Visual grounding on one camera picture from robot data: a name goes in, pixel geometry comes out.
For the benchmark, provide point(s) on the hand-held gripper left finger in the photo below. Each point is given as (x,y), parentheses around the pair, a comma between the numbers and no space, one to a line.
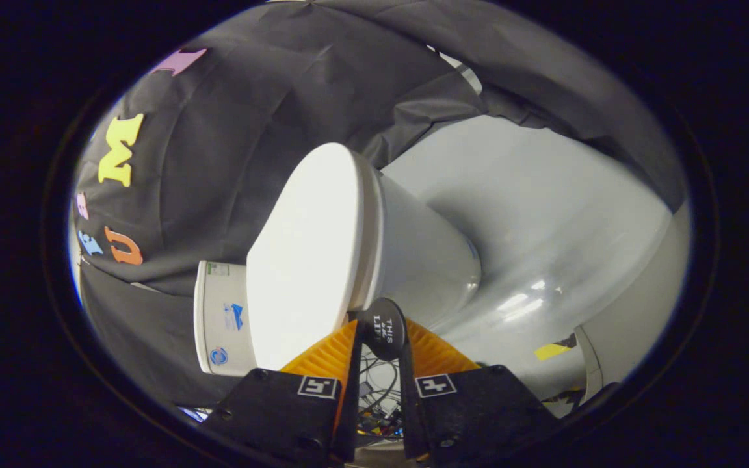
(283,416)

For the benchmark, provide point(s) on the yellow tape strip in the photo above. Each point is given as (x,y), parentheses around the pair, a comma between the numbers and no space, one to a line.
(551,351)

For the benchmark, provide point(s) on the black round lid tab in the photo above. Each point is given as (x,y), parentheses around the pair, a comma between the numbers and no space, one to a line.
(384,328)

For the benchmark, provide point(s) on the white toilet tank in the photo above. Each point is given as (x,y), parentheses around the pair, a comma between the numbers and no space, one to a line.
(218,325)

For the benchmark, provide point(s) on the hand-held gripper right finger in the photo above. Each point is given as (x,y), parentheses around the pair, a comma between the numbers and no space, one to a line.
(472,416)

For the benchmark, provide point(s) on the black backdrop cloth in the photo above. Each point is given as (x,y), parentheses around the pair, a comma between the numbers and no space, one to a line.
(218,130)

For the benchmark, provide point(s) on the white toilet lid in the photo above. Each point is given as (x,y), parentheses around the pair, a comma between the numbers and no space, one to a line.
(303,260)

